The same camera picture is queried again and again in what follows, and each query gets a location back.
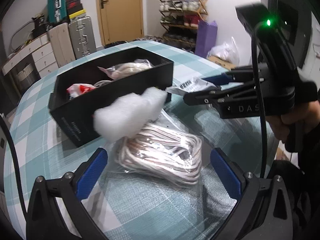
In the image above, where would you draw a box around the woven laundry basket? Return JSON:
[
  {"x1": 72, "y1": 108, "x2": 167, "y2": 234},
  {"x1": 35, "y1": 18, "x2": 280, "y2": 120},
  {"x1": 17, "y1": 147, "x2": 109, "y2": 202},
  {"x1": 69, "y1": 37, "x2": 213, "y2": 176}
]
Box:
[{"x1": 14, "y1": 63, "x2": 40, "y2": 93}]

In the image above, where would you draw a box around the checkered teal tablecloth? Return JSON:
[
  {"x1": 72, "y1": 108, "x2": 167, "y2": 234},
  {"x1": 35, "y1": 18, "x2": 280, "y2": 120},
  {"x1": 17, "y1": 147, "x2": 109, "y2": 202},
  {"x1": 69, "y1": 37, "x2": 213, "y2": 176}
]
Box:
[{"x1": 10, "y1": 41, "x2": 261, "y2": 239}]

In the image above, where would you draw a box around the cream rope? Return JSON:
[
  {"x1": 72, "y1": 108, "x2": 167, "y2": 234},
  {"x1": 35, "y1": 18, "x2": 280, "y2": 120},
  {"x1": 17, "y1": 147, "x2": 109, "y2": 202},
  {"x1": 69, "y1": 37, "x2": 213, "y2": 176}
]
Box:
[{"x1": 97, "y1": 58, "x2": 153, "y2": 81}]

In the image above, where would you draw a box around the stack of shoe boxes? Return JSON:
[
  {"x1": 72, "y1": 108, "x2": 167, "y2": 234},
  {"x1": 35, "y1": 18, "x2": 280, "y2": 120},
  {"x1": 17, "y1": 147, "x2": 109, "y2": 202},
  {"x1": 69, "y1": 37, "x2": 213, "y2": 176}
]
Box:
[{"x1": 66, "y1": 0, "x2": 86, "y2": 22}]

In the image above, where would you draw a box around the purple paper bag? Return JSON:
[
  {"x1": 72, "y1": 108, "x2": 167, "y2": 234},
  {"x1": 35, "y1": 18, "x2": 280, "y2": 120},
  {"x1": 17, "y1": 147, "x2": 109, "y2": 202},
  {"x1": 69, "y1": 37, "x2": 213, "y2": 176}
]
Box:
[{"x1": 195, "y1": 20, "x2": 217, "y2": 58}]

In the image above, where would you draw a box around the black camera module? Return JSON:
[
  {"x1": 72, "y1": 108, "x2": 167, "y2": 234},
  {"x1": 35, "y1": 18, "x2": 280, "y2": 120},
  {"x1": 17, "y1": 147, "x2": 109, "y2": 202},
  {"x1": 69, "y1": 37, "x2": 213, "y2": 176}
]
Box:
[{"x1": 235, "y1": 2, "x2": 301, "y2": 68}]

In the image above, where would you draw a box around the black cardboard box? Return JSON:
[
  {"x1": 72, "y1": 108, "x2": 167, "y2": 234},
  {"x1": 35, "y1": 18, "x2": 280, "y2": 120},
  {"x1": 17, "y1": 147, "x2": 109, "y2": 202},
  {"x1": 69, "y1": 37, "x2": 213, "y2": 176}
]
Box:
[{"x1": 48, "y1": 47, "x2": 174, "y2": 147}]

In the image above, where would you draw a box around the person's right hand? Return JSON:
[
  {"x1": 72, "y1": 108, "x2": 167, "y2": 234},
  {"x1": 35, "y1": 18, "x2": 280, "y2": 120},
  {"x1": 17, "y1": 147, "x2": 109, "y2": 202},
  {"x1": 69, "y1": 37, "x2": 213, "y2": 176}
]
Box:
[{"x1": 266, "y1": 101, "x2": 319, "y2": 142}]

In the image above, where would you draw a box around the white charging cable bundle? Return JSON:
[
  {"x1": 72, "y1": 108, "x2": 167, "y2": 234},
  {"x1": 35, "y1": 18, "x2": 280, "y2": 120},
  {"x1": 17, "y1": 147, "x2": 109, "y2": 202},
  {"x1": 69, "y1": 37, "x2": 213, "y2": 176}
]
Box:
[{"x1": 93, "y1": 80, "x2": 113, "y2": 88}]

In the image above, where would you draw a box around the teal suitcase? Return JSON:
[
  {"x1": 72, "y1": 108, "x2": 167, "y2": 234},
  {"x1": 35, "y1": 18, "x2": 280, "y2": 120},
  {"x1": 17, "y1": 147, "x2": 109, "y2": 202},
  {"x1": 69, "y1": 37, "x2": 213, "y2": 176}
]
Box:
[{"x1": 47, "y1": 0, "x2": 67, "y2": 24}]

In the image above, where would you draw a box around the silver aluminium suitcase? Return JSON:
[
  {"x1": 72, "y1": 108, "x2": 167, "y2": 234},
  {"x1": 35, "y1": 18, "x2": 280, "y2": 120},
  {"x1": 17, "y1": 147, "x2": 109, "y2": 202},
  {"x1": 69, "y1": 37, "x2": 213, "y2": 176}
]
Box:
[{"x1": 69, "y1": 16, "x2": 97, "y2": 59}]

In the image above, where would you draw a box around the white drawer desk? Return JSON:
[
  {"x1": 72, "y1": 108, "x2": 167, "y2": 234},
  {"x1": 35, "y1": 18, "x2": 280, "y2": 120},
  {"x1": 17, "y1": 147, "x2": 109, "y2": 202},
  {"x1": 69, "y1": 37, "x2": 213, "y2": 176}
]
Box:
[{"x1": 2, "y1": 34, "x2": 59, "y2": 78}]

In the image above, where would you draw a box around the black cable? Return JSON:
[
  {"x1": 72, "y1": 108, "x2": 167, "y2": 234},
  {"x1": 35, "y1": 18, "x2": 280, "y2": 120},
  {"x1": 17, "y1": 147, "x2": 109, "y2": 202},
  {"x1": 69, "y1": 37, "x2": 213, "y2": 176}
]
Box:
[{"x1": 251, "y1": 21, "x2": 268, "y2": 179}]

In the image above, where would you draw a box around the white foam piece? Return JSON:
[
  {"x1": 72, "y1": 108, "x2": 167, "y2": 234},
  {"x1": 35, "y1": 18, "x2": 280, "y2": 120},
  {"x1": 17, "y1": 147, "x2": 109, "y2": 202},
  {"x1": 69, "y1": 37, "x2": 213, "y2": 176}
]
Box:
[{"x1": 93, "y1": 87, "x2": 167, "y2": 143}]

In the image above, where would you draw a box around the silver medicine packet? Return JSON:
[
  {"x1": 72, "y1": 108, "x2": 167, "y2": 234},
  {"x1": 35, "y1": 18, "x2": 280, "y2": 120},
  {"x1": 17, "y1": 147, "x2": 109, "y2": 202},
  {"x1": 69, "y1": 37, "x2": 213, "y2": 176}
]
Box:
[{"x1": 165, "y1": 77, "x2": 221, "y2": 96}]

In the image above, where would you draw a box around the beige suitcase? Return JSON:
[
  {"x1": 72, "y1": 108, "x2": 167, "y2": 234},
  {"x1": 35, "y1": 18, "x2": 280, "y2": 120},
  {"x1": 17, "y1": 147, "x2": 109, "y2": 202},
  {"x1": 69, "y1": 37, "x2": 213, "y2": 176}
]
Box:
[{"x1": 48, "y1": 23, "x2": 75, "y2": 67}]

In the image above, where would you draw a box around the yellow wooden door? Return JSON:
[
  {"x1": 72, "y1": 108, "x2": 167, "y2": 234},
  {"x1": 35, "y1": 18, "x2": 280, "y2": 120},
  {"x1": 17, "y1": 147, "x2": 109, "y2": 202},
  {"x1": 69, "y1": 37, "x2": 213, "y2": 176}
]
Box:
[{"x1": 96, "y1": 0, "x2": 144, "y2": 45}]

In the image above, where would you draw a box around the red balloon glue packet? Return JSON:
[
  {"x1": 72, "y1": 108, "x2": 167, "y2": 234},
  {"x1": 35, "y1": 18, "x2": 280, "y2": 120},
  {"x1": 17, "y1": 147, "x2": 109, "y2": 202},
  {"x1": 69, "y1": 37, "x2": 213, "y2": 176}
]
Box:
[{"x1": 67, "y1": 83, "x2": 96, "y2": 100}]

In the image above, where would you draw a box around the wooden shoe rack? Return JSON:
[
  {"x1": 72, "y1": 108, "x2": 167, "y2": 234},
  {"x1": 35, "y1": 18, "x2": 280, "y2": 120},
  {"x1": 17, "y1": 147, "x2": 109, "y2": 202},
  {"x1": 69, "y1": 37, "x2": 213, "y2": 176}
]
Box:
[{"x1": 159, "y1": 0, "x2": 208, "y2": 53}]

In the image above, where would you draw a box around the grey white rope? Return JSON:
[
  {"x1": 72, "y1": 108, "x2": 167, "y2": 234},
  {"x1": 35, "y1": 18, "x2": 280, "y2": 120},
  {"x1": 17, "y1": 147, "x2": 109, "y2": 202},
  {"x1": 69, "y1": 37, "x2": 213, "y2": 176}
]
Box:
[{"x1": 107, "y1": 109, "x2": 203, "y2": 188}]

